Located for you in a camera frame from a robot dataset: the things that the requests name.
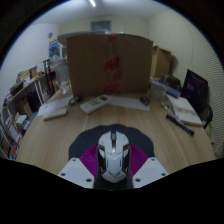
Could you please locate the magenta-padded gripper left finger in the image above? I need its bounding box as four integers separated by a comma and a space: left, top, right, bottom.
57, 143, 100, 190

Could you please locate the clear plastic container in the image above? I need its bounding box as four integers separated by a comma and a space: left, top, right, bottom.
54, 59, 72, 95

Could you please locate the white remote control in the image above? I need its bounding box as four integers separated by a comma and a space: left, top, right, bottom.
79, 94, 111, 115
42, 106, 69, 122

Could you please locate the white and black computer mouse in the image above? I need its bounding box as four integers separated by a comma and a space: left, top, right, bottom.
96, 130, 131, 184

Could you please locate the dark grey wavy mouse pad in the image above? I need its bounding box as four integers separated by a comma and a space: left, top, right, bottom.
68, 123, 156, 162

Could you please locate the black office chair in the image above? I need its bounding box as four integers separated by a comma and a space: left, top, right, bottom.
181, 69, 214, 130

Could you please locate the small wall window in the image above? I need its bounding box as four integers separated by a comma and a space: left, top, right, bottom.
90, 20, 112, 33

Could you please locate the cluttered shelf unit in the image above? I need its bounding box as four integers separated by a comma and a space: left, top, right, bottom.
0, 58, 56, 160

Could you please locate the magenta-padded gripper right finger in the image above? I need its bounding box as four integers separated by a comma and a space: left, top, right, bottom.
128, 143, 170, 189

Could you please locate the black marker pen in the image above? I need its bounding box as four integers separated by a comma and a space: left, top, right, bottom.
165, 113, 196, 137

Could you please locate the white open book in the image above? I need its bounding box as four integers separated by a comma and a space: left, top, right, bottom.
166, 94, 204, 128

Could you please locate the blue book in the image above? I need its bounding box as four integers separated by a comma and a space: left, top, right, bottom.
149, 78, 183, 99

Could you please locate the small brown cardboard box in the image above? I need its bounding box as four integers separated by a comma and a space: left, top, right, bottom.
151, 45, 174, 80

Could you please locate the large brown cardboard box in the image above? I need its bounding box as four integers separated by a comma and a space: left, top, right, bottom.
65, 32, 154, 99

